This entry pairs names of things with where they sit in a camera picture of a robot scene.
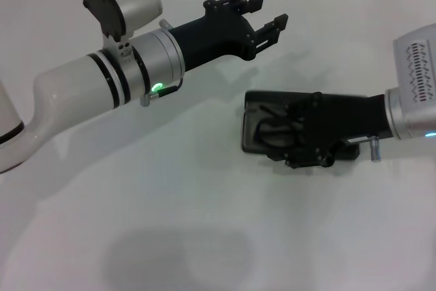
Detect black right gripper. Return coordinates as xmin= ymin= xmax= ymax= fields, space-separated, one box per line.
xmin=287 ymin=92 xmax=392 ymax=170

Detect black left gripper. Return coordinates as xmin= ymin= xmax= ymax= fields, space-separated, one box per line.
xmin=168 ymin=0 xmax=290 ymax=69

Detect black frame glasses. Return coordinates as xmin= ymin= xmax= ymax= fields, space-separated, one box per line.
xmin=255 ymin=102 xmax=307 ymax=146

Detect black glasses case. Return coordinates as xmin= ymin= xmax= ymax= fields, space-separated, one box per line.
xmin=240 ymin=89 xmax=362 ymax=163

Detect right wrist cable with connectors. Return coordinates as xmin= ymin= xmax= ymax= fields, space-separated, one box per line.
xmin=369 ymin=136 xmax=382 ymax=162

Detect wrist cable with connectors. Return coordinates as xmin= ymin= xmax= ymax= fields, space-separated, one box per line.
xmin=369 ymin=136 xmax=382 ymax=162
xmin=140 ymin=19 xmax=185 ymax=108

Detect left wrist cable with connectors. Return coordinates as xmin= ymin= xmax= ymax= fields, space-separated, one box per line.
xmin=140 ymin=19 xmax=185 ymax=108

